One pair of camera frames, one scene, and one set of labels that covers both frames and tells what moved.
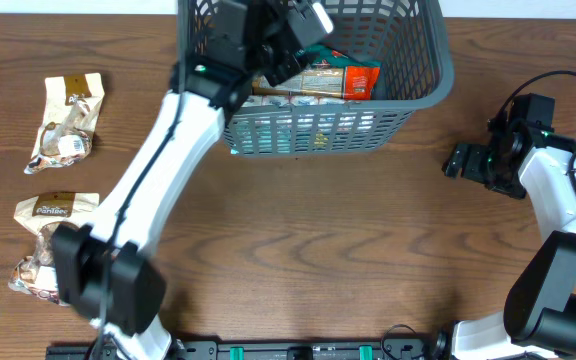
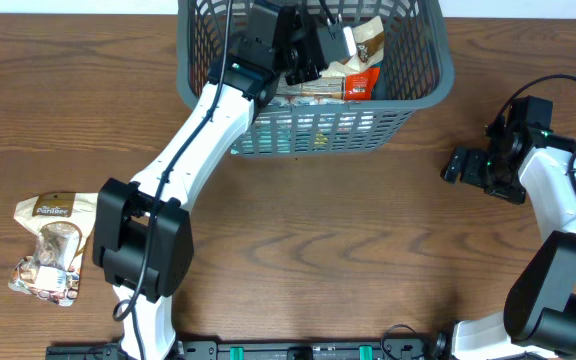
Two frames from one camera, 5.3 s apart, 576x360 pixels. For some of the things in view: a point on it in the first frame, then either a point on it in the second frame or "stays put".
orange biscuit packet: x=349 y=82 stays put
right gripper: x=466 y=161 stays put
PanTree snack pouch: x=71 y=109 -> x=369 y=48
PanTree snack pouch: x=35 y=273 stays put
